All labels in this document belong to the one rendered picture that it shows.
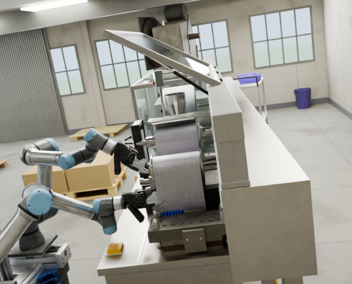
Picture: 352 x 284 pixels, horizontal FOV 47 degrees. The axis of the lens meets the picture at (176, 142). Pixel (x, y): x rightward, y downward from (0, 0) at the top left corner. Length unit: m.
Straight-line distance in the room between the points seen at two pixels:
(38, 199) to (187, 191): 0.71
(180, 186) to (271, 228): 0.91
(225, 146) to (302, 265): 0.42
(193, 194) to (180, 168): 0.15
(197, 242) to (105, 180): 3.64
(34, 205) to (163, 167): 0.63
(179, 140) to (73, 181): 3.51
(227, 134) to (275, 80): 8.59
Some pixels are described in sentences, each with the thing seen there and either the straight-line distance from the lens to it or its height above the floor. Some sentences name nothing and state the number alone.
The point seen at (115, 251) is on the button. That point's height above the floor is 0.92.
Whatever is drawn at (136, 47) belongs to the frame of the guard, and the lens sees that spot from 1.81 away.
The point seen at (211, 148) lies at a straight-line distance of 3.07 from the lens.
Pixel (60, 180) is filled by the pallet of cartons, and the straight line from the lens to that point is 5.63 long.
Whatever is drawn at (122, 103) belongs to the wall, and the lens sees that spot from 10.10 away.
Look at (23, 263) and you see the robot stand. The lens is 2.69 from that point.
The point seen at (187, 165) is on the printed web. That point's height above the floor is 1.27.
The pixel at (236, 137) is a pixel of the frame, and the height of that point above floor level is 1.59.
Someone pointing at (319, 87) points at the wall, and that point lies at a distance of 9.86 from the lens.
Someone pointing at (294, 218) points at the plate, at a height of 1.33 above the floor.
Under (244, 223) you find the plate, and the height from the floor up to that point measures 1.33.
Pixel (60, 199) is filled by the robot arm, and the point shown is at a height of 1.18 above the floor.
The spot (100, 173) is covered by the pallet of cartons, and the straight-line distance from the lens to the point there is 5.46.
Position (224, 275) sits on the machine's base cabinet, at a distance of 1.97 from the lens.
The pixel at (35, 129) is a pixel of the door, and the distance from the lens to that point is 11.03.
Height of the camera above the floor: 1.86
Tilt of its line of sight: 14 degrees down
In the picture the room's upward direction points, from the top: 9 degrees counter-clockwise
